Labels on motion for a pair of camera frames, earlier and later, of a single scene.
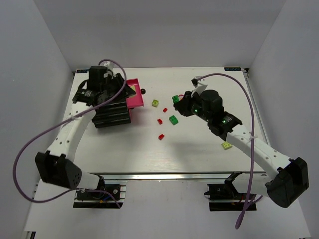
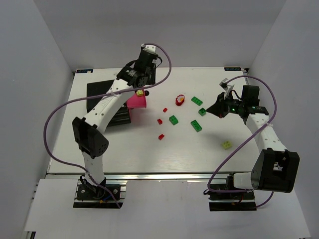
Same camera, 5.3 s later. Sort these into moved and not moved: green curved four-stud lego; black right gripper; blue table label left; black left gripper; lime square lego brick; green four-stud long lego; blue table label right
Moved: green four-stud long lego; black left gripper; lime square lego brick; black right gripper
Not moved: green curved four-stud lego; blue table label right; blue table label left
